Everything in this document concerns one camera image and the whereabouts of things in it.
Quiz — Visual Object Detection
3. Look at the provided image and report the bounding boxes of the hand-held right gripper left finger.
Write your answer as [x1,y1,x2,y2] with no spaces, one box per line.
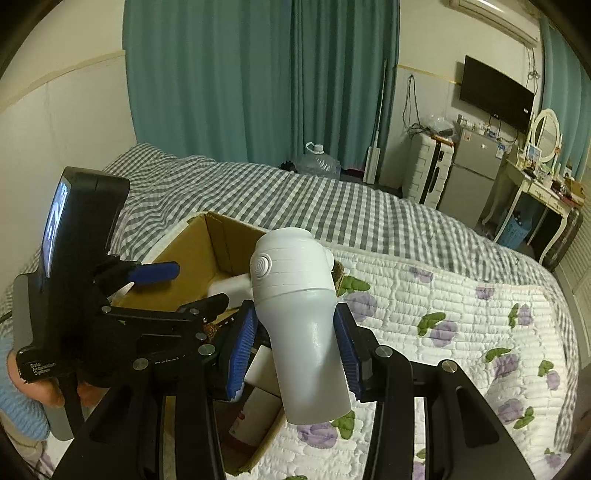
[53,302,259,480]

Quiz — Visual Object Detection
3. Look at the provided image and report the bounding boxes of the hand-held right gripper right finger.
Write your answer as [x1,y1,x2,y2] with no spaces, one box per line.
[332,304,539,480]

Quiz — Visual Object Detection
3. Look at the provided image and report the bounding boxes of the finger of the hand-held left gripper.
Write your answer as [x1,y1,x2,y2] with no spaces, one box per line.
[95,258,181,289]
[99,295,230,334]

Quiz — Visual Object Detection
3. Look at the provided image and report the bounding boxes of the white rectangular box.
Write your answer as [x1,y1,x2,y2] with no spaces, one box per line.
[244,346,280,398]

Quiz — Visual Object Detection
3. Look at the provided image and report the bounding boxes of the white cylindrical device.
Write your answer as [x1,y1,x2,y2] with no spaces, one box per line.
[249,228,352,424]

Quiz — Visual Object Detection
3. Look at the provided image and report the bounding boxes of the brown cardboard box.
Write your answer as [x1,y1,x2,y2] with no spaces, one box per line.
[111,211,345,478]

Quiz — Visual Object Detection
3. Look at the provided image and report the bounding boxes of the person's left forearm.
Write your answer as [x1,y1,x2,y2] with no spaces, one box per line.
[0,337,49,441]

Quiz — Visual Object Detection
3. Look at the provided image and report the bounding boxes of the person's left hand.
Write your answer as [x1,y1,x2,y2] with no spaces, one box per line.
[11,369,109,409]

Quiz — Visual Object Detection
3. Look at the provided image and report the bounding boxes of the white floral quilt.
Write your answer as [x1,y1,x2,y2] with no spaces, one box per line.
[222,244,583,480]

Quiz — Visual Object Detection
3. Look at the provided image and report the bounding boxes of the grey checked bed sheet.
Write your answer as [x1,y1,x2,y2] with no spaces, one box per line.
[0,142,561,333]

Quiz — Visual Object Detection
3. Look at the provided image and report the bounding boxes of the white flat mop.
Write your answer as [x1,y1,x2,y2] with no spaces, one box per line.
[362,59,389,185]

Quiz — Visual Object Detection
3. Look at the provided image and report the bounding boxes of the clear large water bottle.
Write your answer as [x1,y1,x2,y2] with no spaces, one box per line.
[291,142,341,178]

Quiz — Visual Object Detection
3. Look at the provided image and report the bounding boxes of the white suitcase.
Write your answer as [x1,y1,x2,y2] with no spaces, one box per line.
[401,134,458,208]

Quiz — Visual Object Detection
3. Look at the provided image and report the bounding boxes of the blue plastic basket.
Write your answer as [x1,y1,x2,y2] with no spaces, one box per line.
[498,210,532,247]

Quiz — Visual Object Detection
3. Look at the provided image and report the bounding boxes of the silver fridge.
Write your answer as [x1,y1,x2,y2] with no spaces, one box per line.
[436,127,509,229]

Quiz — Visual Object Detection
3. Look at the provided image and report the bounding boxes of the wide green curtain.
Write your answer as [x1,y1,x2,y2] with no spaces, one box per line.
[124,0,400,174]

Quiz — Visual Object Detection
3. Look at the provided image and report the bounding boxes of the white louvred wardrobe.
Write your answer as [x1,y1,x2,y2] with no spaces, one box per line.
[554,240,591,333]

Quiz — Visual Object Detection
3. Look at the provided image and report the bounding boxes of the clear plastic bag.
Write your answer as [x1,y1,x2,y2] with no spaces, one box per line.
[422,113,455,136]

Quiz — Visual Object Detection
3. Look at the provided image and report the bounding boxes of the white dressing table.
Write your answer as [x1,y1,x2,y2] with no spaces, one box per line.
[480,159,578,266]

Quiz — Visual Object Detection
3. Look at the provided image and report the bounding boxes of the dark suitcase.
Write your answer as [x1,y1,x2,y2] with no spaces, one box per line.
[551,208,585,273]

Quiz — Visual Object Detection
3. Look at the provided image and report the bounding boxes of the white oval mirror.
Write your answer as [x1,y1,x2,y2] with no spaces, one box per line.
[526,108,563,174]

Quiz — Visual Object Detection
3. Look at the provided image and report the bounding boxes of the narrow green curtain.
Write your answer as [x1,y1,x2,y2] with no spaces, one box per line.
[538,14,591,185]

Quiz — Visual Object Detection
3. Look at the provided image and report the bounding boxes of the white air conditioner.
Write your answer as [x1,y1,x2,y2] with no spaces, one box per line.
[445,0,541,47]

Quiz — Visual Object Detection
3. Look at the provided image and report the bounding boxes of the hanging black cables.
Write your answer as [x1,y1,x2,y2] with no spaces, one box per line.
[402,74,428,137]

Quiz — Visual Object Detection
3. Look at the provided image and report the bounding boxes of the black wall television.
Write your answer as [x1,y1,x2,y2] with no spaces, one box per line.
[459,55,536,132]

